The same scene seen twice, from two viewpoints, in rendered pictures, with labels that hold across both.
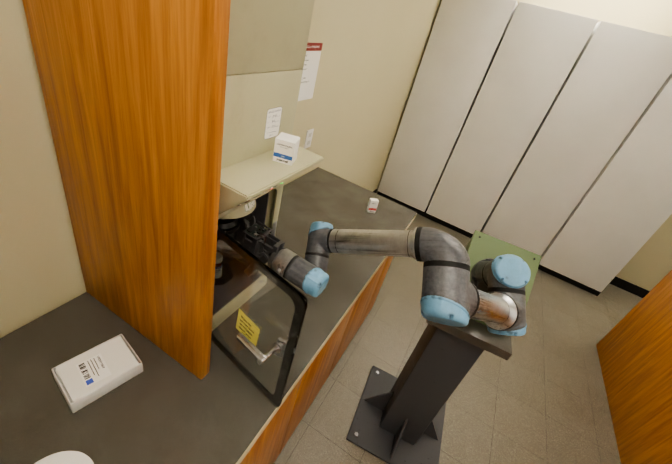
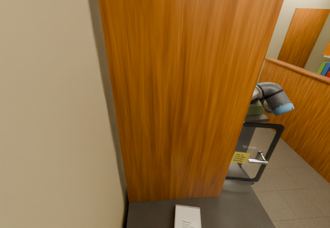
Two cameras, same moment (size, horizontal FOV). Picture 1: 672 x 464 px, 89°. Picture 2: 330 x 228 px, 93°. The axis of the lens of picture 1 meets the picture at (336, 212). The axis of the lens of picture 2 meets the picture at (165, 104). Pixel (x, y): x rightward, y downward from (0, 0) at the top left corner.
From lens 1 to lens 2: 77 cm
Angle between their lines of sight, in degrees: 23
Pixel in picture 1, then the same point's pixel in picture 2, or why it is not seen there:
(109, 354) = (184, 216)
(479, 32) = not seen: hidden behind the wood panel
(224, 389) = (229, 192)
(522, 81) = not seen: hidden behind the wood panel
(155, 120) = (221, 76)
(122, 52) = (204, 46)
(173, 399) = (222, 211)
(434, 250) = (271, 89)
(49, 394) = not seen: outside the picture
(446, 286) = (284, 99)
